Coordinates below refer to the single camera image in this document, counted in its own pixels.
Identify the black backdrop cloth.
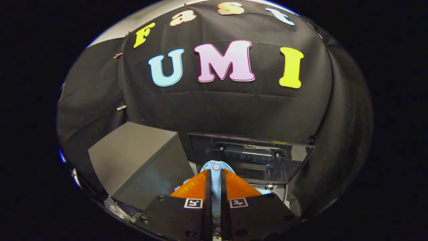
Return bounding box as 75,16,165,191
56,0,373,220

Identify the dark glass washing machine lid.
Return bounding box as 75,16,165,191
187,132,315,185

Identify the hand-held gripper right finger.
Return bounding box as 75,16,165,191
220,169,298,241

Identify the grey box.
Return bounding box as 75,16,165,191
88,122,195,211

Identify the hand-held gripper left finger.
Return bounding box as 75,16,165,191
133,169,213,241

